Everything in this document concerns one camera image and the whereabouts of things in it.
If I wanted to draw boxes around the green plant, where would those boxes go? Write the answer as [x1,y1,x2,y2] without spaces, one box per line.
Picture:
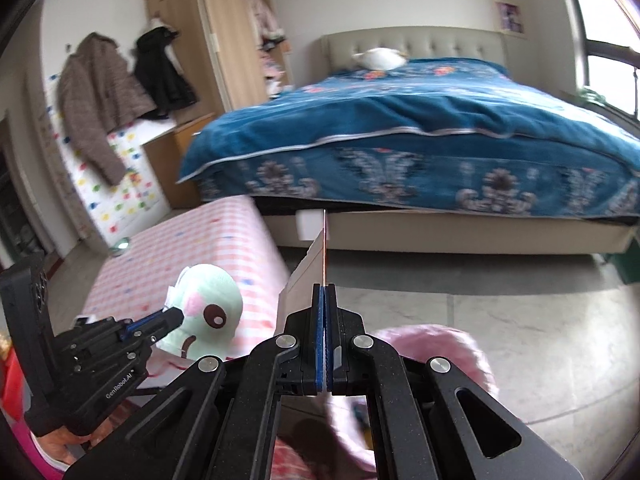
[575,87,608,108]

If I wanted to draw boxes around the waste bin with pink bag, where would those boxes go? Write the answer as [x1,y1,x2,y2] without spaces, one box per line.
[325,324,496,471]

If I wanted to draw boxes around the black coat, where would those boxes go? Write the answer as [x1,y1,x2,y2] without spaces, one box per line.
[132,17,198,121]

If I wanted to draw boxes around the small wall poster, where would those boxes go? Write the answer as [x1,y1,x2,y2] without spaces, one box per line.
[495,1,527,36]

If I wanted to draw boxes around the white pillow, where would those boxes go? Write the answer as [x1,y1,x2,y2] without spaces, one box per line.
[351,47,408,71]

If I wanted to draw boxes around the pink hanging clothes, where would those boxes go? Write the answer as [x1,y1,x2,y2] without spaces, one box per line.
[245,0,292,96]

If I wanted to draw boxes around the table with pink checked cloth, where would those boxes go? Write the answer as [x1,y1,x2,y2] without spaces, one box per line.
[80,195,292,396]

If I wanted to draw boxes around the person's left hand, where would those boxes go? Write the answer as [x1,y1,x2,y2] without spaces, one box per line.
[40,427,96,467]

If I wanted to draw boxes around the green box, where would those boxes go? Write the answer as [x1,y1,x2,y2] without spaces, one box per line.
[612,250,640,286]

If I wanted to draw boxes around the window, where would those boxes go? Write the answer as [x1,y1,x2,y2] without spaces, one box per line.
[570,0,640,121]

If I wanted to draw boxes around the beige upholstered bed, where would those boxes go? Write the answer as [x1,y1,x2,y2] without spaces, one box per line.
[260,27,640,256]

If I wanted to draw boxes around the wooden nightstand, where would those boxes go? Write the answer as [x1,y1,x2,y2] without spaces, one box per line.
[142,112,226,211]

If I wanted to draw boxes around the brown coat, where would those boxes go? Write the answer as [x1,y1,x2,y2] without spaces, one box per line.
[56,32,158,186]

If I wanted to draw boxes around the white colourful dotted cover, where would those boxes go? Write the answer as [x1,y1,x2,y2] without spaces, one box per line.
[47,72,171,256]

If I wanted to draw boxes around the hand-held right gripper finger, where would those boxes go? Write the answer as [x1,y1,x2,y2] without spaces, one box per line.
[324,284,583,480]
[62,284,326,480]

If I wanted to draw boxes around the blue floral blanket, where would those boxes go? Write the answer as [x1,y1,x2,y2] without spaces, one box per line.
[177,57,640,221]

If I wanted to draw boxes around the wooden wardrobe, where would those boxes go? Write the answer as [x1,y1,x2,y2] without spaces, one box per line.
[145,0,296,116]

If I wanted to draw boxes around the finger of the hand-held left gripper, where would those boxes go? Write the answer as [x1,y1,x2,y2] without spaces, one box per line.
[122,307,173,336]
[145,310,186,344]

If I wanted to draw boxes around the mint green plush toy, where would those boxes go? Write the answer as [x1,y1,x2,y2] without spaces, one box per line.
[157,263,244,361]

